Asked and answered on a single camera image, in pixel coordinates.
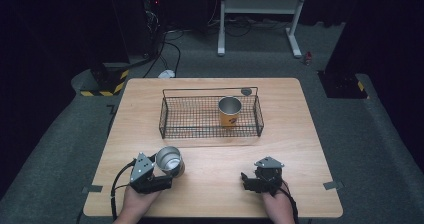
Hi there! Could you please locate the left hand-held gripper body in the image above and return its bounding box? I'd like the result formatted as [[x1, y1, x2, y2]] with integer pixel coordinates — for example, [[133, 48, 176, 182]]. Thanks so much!
[[129, 152, 174, 195]]

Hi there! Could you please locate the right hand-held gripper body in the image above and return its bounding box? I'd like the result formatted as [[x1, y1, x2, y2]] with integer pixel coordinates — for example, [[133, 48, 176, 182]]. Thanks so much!
[[243, 155, 286, 196]]

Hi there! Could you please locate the silver metal cup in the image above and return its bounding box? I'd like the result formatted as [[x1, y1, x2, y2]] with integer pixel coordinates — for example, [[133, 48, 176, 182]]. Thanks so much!
[[155, 146, 186, 179]]

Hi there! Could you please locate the orange paper cup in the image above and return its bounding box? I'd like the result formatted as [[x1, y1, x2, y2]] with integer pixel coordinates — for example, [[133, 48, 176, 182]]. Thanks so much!
[[217, 96, 243, 128]]

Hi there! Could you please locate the black wire basket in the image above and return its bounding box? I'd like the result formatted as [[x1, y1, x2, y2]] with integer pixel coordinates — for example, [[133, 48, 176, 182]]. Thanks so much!
[[158, 86, 265, 140]]

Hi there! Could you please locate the person's left hand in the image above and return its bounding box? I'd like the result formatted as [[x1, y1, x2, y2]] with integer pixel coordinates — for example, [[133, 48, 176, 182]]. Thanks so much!
[[121, 184, 162, 220]]

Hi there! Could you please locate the person's right hand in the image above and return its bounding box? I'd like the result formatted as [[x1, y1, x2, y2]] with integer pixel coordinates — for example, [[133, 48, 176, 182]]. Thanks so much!
[[261, 182, 296, 220]]

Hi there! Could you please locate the grey tape strip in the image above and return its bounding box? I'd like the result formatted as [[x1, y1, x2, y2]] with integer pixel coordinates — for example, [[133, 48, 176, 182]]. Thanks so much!
[[322, 180, 346, 191], [81, 184, 104, 195]]

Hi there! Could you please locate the white power adapter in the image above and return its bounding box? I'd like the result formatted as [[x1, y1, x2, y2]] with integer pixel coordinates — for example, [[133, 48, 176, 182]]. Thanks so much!
[[157, 69, 176, 79]]

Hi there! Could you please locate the black yellow striped stand base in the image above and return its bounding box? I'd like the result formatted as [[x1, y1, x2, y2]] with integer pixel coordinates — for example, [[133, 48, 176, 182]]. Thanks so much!
[[79, 63, 130, 98]]

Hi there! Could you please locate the black stand base yellow mark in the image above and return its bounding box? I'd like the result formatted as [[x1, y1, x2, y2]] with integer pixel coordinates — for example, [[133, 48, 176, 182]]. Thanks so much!
[[317, 70, 370, 100]]

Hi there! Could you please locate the white metal stand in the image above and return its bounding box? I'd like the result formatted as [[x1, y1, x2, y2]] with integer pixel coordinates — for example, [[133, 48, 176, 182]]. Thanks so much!
[[217, 0, 310, 59]]

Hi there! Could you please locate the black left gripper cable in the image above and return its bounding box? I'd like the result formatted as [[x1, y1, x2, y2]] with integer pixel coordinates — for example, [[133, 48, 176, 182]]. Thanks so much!
[[110, 159, 137, 221]]

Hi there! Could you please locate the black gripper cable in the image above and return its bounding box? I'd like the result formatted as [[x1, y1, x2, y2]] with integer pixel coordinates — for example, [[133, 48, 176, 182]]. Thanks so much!
[[110, 159, 137, 221], [277, 185, 300, 224]]

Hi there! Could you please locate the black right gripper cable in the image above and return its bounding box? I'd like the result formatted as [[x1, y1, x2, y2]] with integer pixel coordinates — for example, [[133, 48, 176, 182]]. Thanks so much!
[[277, 185, 300, 224]]

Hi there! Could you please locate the black floor cable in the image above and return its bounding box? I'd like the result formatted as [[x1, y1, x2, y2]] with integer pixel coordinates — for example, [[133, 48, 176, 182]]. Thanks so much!
[[143, 30, 185, 79]]

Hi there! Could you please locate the dark equipment rack with wires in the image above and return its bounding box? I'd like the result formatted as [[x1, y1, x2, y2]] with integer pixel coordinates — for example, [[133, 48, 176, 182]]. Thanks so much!
[[109, 0, 168, 60]]

